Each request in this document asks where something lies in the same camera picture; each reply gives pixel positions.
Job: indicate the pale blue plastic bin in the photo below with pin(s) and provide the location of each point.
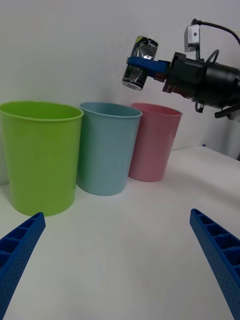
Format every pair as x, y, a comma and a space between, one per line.
107, 152

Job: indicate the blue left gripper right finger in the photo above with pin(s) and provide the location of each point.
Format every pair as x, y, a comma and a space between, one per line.
222, 260

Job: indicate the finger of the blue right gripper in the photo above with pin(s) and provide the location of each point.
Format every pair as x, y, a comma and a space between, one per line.
150, 65

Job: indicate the green plastic bin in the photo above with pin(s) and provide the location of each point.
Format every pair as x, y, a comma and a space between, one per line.
42, 160

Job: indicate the pink plastic bin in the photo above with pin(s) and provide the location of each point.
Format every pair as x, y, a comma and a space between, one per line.
155, 145

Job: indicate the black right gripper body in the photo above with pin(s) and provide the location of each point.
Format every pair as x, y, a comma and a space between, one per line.
187, 77

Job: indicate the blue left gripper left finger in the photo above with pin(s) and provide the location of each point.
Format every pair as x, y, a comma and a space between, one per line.
17, 257

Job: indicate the silver drink can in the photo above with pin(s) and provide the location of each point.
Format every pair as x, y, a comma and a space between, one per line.
145, 48

